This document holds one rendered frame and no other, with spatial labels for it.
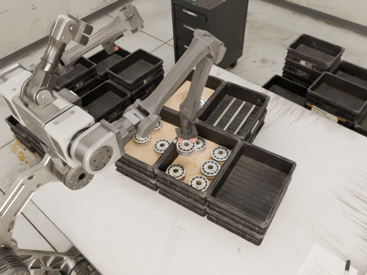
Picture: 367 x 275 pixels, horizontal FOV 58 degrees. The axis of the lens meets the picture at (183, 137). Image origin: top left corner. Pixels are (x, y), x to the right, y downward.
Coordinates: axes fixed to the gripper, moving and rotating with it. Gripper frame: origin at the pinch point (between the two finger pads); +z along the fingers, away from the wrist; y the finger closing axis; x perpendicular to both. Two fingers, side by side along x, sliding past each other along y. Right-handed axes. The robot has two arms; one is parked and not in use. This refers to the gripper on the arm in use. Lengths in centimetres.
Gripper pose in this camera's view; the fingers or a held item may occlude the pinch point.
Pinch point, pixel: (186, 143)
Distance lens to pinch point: 171.3
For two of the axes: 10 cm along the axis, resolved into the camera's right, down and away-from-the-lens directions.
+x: 2.2, 7.2, -6.6
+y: -9.8, 1.7, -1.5
